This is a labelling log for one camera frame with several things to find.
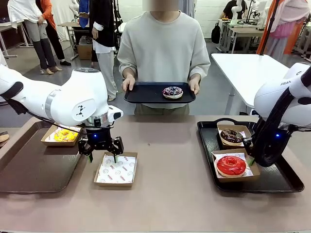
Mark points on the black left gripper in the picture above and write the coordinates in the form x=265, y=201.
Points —
x=98, y=139

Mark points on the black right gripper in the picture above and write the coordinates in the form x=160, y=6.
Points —
x=277, y=139

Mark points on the brown cardboard donut box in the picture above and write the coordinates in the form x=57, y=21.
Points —
x=113, y=184
x=238, y=179
x=230, y=146
x=60, y=144

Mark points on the chocolate glazed donut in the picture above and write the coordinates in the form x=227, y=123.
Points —
x=230, y=137

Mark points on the red glazed donut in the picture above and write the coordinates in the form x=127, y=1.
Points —
x=230, y=166

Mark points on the yellow sprinkled donut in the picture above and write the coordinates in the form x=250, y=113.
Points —
x=65, y=136

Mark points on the small black serving tray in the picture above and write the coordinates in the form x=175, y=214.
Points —
x=145, y=95

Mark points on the person's left forearm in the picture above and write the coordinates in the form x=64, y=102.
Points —
x=196, y=71

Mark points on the person's right forearm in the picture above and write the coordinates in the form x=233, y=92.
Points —
x=127, y=69

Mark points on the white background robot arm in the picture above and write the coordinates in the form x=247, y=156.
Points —
x=74, y=7
x=239, y=11

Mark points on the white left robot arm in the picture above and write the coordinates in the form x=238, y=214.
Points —
x=80, y=97

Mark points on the black plastic serving tray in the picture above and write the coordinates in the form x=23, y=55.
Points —
x=279, y=179

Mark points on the brown plastic serving tray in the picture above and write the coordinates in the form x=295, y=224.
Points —
x=36, y=167

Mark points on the person's right hand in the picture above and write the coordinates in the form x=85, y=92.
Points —
x=128, y=83

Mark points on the person's left hand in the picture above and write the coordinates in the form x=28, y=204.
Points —
x=195, y=85

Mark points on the white side table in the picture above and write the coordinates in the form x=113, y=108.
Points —
x=243, y=72

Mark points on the purple sprinkled donut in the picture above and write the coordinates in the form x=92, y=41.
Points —
x=172, y=92

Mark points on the cardboard box on floor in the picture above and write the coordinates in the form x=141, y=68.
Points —
x=84, y=52

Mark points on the grey background work table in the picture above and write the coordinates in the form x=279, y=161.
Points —
x=243, y=31

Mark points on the person in beige sweater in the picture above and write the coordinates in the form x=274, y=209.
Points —
x=162, y=48

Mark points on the black backpack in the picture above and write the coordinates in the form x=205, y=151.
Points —
x=215, y=32

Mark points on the orange hanging garment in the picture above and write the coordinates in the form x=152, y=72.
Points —
x=264, y=29

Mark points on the mannequin in black coat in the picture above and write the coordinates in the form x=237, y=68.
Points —
x=103, y=24

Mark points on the wooden background table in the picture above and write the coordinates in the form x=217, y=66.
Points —
x=68, y=24

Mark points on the blue hanging garment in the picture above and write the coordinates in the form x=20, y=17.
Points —
x=84, y=12

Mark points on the figure in orange jacket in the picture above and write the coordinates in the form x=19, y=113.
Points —
x=49, y=14

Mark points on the figure in grey cardigan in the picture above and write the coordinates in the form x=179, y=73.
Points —
x=188, y=7

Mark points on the white table with metal legs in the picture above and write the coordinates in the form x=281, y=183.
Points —
x=6, y=26

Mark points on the figure in white shirt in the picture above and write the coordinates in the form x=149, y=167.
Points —
x=26, y=12

